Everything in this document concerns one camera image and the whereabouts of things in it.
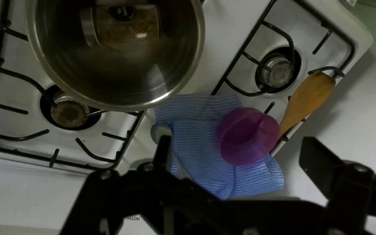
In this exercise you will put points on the purple plastic cup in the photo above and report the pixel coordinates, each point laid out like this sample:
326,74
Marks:
247,137

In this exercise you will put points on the silver metal bowl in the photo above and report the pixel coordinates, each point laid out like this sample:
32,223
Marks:
110,78

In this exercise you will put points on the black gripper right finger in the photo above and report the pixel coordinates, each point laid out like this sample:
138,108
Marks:
340,182

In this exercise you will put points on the blue cloth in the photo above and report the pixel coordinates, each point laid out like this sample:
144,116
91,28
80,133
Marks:
197,143

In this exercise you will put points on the white gas stove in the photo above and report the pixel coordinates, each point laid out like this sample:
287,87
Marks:
223,33

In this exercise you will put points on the black burner grate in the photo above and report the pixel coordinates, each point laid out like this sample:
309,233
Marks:
10,107
246,45

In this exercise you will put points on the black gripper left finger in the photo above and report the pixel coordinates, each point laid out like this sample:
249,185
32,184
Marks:
110,195

